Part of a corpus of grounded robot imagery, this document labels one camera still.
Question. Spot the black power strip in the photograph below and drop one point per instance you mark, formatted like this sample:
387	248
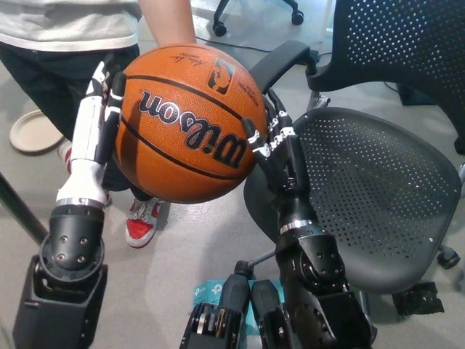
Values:
314	56

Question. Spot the teal TP-Link box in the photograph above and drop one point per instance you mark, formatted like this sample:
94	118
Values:
209	292

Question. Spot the black pole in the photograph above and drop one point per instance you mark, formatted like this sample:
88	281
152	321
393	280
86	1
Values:
20	207

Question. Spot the white table leg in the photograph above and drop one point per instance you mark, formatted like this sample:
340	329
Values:
328	22

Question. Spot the beige paper plate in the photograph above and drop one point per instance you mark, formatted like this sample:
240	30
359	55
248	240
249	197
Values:
32	132

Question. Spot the office chair wheeled base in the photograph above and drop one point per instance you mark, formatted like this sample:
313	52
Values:
221	18

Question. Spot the black floor box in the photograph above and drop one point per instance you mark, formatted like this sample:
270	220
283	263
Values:
416	95

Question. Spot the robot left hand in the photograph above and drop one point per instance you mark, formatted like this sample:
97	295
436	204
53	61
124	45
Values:
85	145

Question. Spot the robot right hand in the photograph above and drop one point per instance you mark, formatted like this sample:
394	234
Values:
287	174

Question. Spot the orange Wilson basketball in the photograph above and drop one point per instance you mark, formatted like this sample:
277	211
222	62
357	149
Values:
189	123

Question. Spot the black perforated office chair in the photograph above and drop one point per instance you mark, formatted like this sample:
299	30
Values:
374	181

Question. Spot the grey white shirt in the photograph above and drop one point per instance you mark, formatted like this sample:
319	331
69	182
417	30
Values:
65	18

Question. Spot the black fiducial tag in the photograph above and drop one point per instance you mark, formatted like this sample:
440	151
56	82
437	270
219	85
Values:
419	298

